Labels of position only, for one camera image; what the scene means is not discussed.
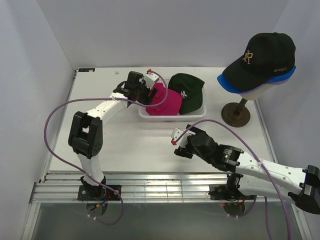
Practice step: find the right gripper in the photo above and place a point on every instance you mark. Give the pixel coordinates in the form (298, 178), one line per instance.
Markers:
(181, 151)

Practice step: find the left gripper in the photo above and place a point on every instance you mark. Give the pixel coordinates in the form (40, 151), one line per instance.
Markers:
(147, 100)

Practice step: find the magenta baseball cap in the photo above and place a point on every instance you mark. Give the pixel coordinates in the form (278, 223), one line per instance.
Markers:
(171, 105)

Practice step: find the blue baseball cap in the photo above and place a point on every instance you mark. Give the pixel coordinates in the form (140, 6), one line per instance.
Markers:
(232, 89)

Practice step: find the black baseball cap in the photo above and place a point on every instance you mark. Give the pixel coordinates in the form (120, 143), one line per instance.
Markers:
(267, 55)

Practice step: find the purple baseball cap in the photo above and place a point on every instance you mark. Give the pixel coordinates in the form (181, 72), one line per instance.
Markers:
(279, 80)

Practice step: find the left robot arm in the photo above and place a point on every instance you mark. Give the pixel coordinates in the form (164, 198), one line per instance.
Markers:
(86, 132)

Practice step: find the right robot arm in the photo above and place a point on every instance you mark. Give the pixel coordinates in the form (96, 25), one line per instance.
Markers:
(248, 176)

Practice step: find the clear plastic bin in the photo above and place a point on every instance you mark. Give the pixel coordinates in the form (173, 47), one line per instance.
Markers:
(172, 116)

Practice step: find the dark green baseball cap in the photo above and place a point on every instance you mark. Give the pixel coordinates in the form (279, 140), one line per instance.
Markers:
(190, 88)

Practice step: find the brown round stand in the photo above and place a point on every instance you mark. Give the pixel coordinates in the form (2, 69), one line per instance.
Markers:
(236, 114)

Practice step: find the beige mannequin head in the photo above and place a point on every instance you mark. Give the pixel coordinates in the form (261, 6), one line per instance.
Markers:
(254, 94)

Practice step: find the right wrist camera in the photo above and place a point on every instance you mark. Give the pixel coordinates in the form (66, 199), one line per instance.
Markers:
(179, 137)

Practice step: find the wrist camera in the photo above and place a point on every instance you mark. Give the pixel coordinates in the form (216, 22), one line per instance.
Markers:
(150, 78)
(179, 137)

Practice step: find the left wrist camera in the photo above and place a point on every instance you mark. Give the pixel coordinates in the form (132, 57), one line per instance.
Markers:
(150, 78)

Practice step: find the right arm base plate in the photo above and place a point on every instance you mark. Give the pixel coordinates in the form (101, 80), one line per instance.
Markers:
(220, 192)

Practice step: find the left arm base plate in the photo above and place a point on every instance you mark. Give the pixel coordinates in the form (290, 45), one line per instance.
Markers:
(96, 193)

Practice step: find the aluminium rail frame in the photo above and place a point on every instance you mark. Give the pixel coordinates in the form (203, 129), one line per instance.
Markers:
(165, 196)

